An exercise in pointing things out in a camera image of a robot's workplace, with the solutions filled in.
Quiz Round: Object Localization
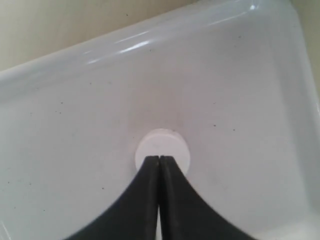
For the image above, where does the white rectangular plastic tray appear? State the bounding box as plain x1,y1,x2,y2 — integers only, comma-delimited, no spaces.
0,0,320,240

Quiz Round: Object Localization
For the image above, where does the white bottle cap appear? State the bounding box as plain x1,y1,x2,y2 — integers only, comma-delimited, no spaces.
134,128,191,174

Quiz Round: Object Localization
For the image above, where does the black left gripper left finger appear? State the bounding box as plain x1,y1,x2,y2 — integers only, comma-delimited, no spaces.
68,156,160,240

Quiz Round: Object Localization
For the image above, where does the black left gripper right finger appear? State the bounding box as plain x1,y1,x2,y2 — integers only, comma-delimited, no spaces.
159,156,253,240

